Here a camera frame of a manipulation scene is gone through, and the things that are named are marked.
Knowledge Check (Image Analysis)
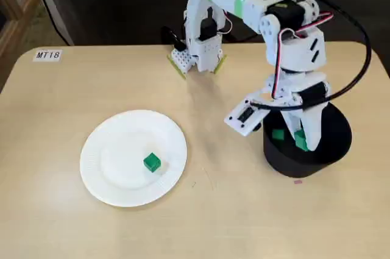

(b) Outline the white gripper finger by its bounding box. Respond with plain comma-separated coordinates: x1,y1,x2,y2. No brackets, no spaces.
280,109,303,150
300,102,327,152

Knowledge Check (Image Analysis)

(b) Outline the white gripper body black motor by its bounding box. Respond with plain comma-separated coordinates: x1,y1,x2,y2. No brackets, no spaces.
258,69,332,113

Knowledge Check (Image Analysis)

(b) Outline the black pot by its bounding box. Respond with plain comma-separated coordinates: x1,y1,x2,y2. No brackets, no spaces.
262,102,353,179

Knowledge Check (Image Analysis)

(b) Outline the white paper plate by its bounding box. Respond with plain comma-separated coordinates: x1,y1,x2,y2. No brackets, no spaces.
79,109,188,208

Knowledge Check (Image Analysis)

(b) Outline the black table clamp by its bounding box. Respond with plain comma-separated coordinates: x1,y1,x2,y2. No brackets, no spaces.
160,26,186,52

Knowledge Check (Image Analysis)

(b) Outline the white printed table label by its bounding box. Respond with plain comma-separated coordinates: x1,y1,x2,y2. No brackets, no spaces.
32,49,63,62

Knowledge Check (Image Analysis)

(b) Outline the grey metal leg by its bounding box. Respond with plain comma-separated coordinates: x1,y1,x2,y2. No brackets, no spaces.
29,0,74,46

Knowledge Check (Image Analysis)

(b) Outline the wooden shelf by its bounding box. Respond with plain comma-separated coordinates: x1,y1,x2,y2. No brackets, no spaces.
0,0,43,55

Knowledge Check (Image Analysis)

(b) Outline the red white servo wire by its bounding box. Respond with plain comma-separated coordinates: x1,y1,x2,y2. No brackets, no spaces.
218,9,235,35
271,11,335,101

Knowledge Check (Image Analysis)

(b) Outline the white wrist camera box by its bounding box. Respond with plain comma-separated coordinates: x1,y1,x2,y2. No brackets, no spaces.
224,92,271,137

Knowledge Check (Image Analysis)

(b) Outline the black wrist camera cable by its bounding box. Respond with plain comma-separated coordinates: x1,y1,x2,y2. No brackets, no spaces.
211,0,372,110

